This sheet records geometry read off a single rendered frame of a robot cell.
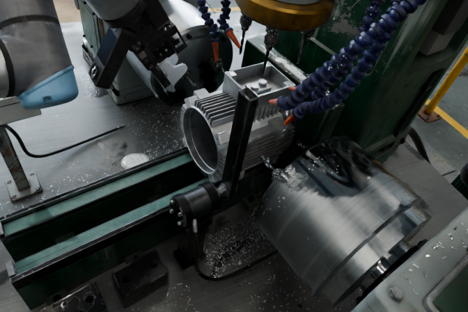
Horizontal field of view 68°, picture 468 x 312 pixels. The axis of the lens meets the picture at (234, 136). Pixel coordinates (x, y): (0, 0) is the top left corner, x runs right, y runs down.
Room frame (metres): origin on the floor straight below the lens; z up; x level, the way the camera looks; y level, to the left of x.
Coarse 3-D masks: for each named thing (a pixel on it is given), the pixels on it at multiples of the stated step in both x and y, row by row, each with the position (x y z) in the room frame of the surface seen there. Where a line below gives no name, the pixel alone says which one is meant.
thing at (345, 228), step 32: (320, 160) 0.41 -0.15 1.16; (352, 160) 0.42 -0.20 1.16; (288, 192) 0.36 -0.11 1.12; (320, 192) 0.36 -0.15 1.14; (352, 192) 0.35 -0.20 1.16; (384, 192) 0.36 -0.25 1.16; (288, 224) 0.33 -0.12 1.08; (320, 224) 0.31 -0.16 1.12; (352, 224) 0.31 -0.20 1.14; (384, 224) 0.31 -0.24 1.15; (416, 224) 0.32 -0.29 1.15; (288, 256) 0.30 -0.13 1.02; (320, 256) 0.28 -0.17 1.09; (352, 256) 0.27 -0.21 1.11; (384, 256) 0.29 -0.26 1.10; (320, 288) 0.26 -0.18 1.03; (352, 288) 0.28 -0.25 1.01
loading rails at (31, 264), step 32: (160, 160) 0.54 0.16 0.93; (192, 160) 0.56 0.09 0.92; (96, 192) 0.42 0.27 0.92; (128, 192) 0.45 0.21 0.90; (160, 192) 0.50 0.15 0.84; (256, 192) 0.59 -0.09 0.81; (0, 224) 0.30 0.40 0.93; (32, 224) 0.32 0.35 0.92; (64, 224) 0.35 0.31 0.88; (96, 224) 0.39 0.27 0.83; (128, 224) 0.35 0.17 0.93; (160, 224) 0.39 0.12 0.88; (32, 256) 0.26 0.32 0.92; (64, 256) 0.27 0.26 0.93; (96, 256) 0.30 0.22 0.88; (128, 256) 0.34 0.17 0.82; (32, 288) 0.22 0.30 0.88; (64, 288) 0.25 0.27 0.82
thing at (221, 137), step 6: (192, 96) 0.59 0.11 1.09; (186, 102) 0.59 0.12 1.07; (192, 102) 0.58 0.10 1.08; (282, 114) 0.61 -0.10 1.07; (288, 114) 0.61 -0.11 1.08; (216, 132) 0.50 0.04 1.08; (222, 132) 0.50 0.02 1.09; (216, 138) 0.49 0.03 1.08; (222, 138) 0.49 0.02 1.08; (228, 138) 0.50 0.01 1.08; (186, 144) 0.58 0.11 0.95; (210, 180) 0.49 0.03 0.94; (216, 180) 0.48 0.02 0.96
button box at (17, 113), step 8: (16, 96) 0.50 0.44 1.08; (0, 104) 0.47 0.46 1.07; (8, 104) 0.48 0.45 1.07; (16, 104) 0.49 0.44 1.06; (0, 112) 0.46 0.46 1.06; (8, 112) 0.47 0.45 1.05; (16, 112) 0.48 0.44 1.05; (24, 112) 0.49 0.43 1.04; (32, 112) 0.50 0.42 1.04; (40, 112) 0.51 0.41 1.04; (0, 120) 0.46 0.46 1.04; (8, 120) 0.46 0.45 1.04; (16, 120) 0.47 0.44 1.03
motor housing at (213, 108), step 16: (208, 96) 0.59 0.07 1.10; (224, 96) 0.59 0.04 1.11; (192, 112) 0.60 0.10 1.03; (208, 112) 0.54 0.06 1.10; (224, 112) 0.55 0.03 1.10; (192, 128) 0.60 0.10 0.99; (208, 128) 0.63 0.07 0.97; (224, 128) 0.52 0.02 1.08; (256, 128) 0.56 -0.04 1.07; (192, 144) 0.58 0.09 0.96; (208, 144) 0.60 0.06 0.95; (224, 144) 0.50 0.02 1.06; (256, 144) 0.53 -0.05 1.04; (272, 144) 0.56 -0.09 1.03; (288, 144) 0.59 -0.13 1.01; (208, 160) 0.55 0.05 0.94; (224, 160) 0.48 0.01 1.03; (256, 160) 0.54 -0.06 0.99
